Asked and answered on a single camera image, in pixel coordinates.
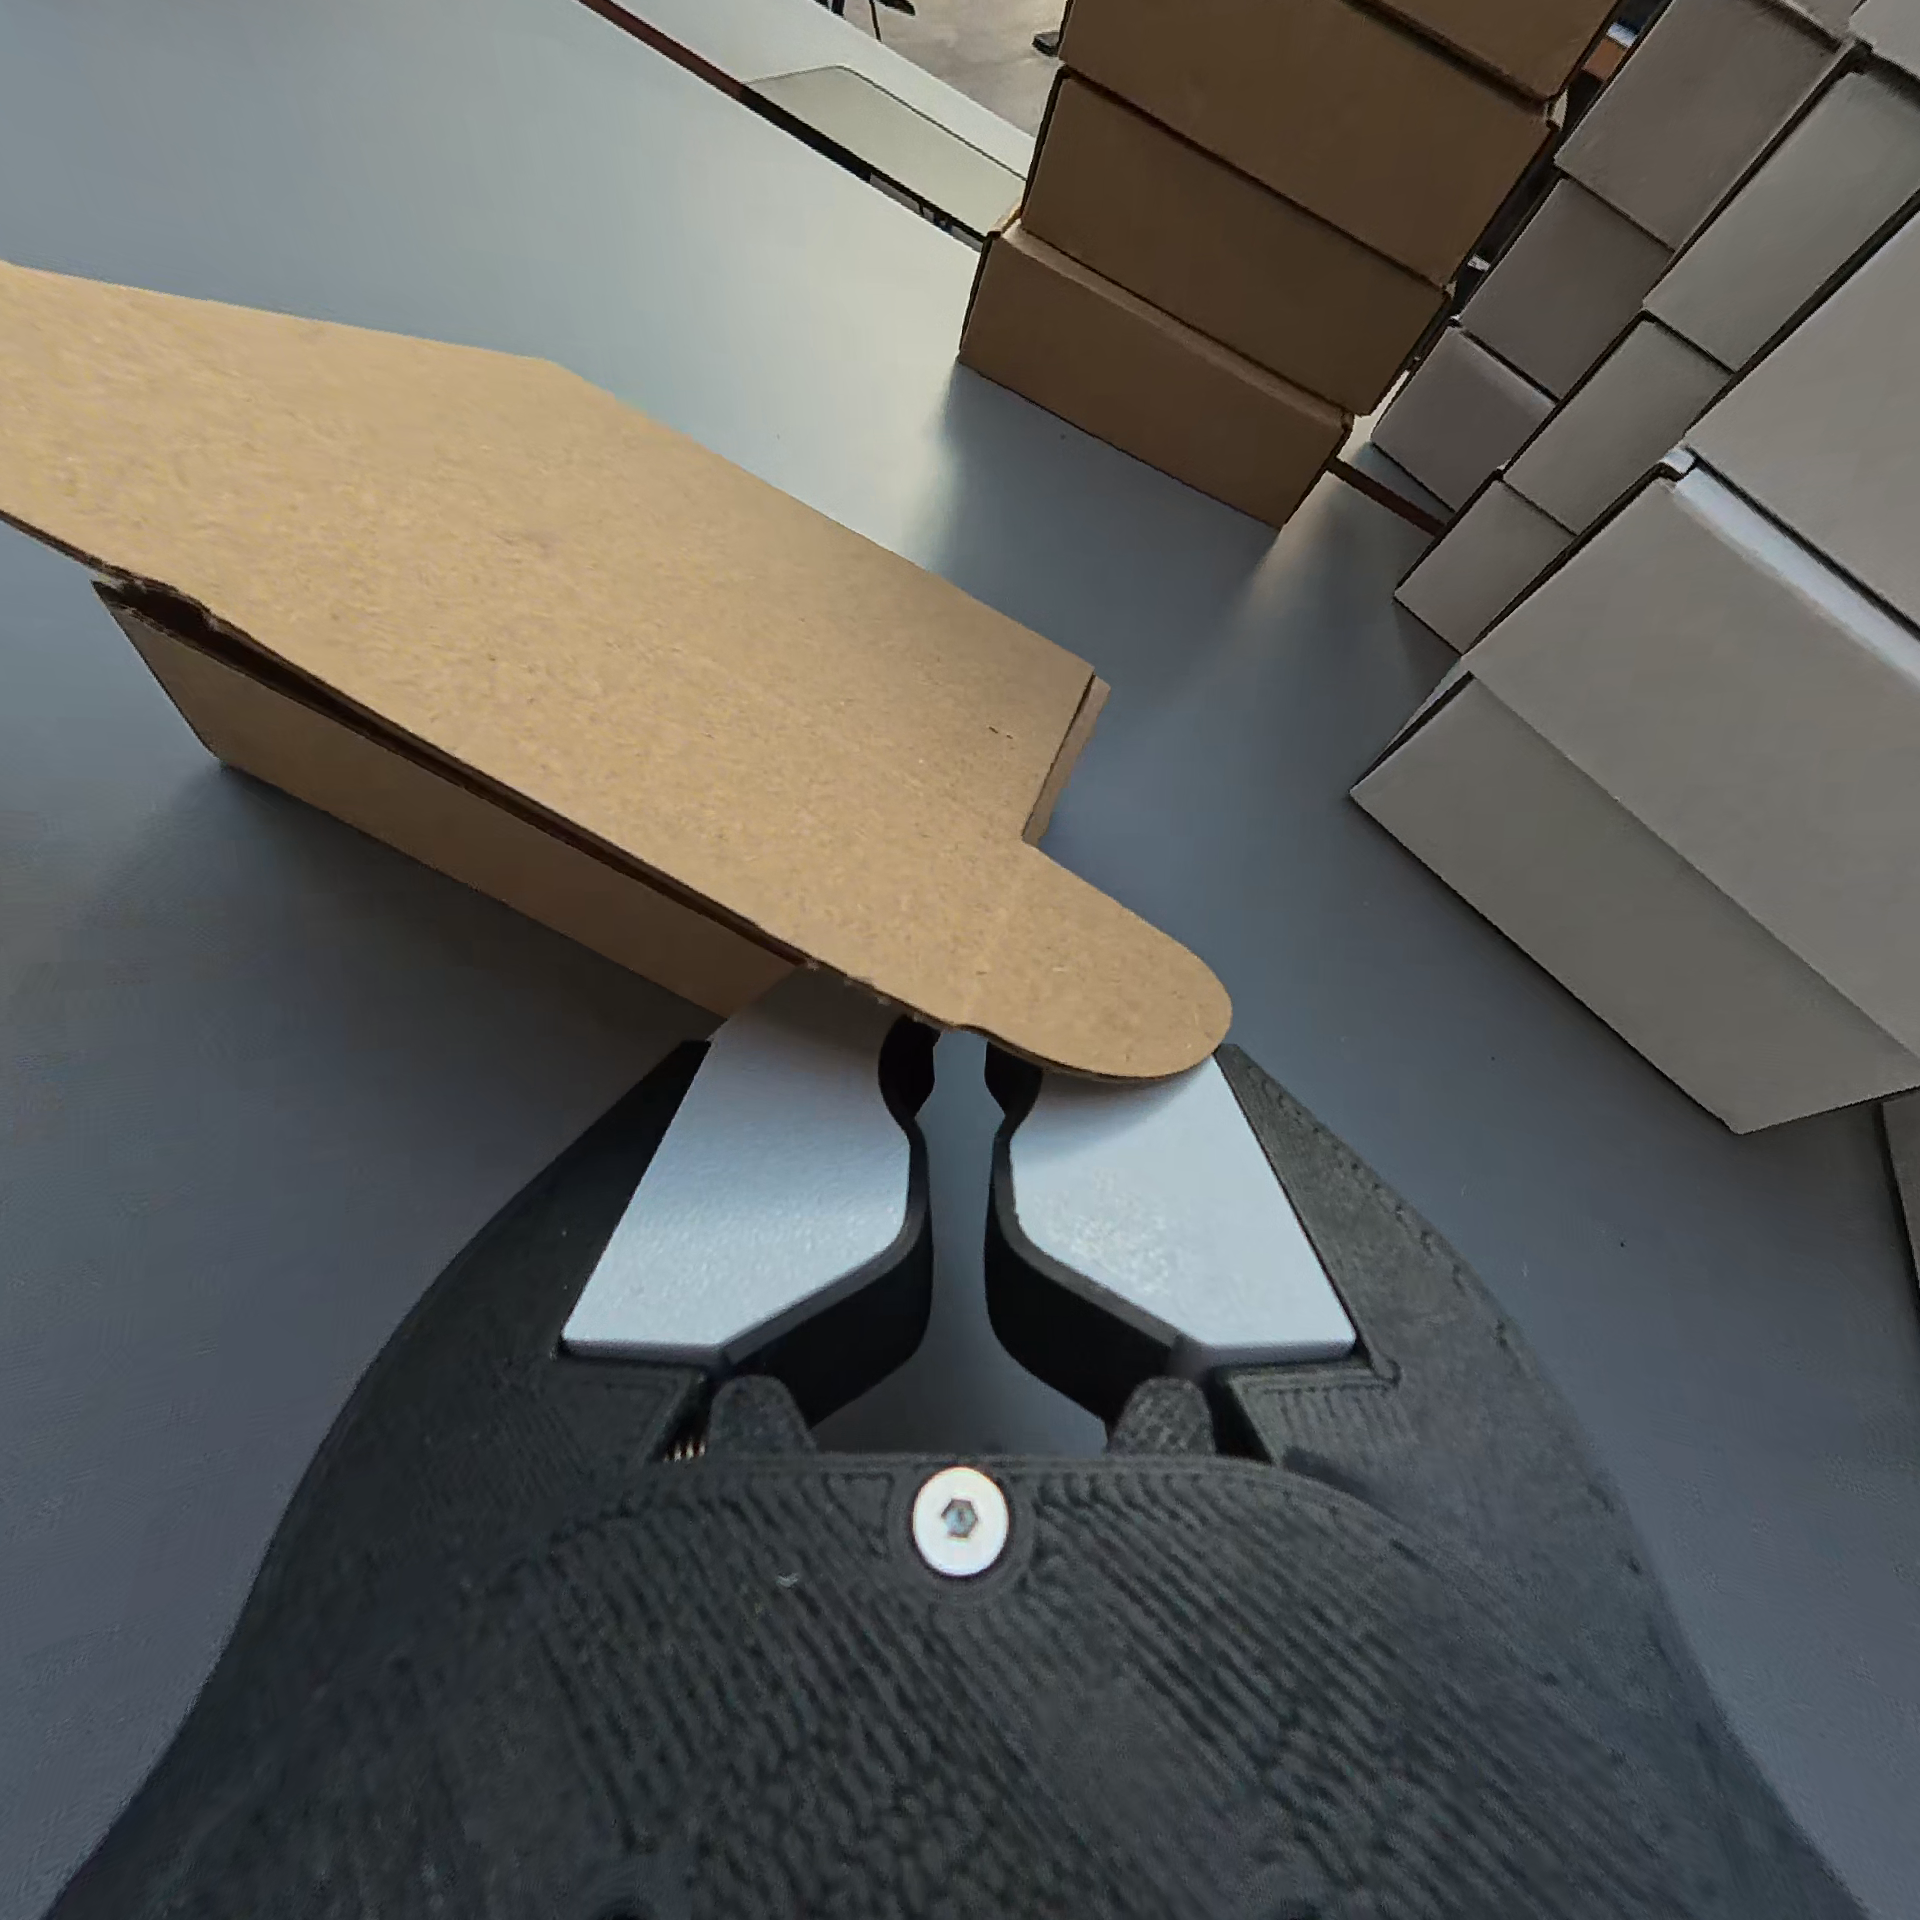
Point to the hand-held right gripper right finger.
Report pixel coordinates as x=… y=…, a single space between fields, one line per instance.
x=1173 y=1214

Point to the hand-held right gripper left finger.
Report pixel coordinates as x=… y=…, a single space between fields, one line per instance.
x=750 y=1202

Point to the brown corrugated mailer box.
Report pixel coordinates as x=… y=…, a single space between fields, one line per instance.
x=525 y=631

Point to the stack of white cardboard boxes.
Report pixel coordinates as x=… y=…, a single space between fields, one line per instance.
x=1652 y=749

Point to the stack of brown cardboard boxes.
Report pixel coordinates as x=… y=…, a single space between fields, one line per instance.
x=1202 y=227

